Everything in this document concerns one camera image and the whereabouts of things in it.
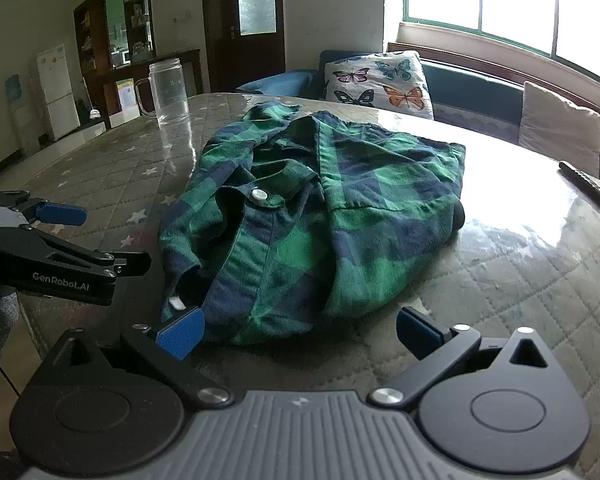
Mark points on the white fridge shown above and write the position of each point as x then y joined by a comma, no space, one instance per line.
57,90

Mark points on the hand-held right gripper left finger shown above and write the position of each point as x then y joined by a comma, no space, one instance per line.
180,336

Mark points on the black remote control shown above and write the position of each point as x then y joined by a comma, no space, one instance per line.
590,185

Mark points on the green blue plaid shirt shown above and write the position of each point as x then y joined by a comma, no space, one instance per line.
330,210

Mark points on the blue cloth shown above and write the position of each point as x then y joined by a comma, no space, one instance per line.
280,82

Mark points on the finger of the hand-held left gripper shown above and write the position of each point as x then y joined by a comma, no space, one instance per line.
62,214
127,263

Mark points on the white printed box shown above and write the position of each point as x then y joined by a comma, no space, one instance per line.
127,95

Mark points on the wooden door with glass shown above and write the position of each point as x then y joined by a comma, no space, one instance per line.
220,35

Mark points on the mop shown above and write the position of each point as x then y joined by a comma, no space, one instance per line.
94,110

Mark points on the teal wooden sofa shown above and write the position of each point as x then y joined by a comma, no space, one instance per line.
472,87

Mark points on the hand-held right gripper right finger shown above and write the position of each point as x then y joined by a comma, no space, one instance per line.
419,332

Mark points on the wooden display cabinet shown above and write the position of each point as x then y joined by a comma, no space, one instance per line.
97,35

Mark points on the dark wooden console table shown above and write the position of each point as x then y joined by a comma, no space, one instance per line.
192,67

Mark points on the water dispenser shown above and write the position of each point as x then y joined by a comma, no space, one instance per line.
22,110

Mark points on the clear glass jar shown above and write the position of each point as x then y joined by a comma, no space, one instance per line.
169,95

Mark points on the beige pillow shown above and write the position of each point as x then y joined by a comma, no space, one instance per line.
560,125

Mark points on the butterfly print pillow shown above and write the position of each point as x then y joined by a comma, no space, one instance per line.
380,85

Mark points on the grey quilted star tablecloth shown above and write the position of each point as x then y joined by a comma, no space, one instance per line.
520,280

